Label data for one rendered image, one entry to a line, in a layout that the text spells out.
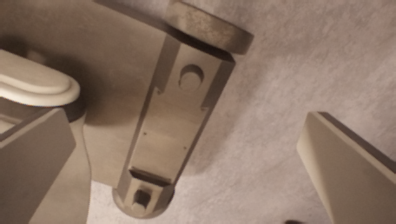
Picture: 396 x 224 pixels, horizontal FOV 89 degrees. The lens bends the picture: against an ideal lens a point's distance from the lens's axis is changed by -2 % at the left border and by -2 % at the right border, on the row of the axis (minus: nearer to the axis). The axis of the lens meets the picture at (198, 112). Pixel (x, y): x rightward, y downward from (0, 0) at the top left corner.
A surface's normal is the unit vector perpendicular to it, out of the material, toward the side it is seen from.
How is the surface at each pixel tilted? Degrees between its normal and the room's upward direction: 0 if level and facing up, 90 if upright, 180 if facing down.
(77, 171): 90
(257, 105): 0
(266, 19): 0
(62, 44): 0
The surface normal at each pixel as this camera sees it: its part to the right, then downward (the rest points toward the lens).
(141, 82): -0.04, 0.44
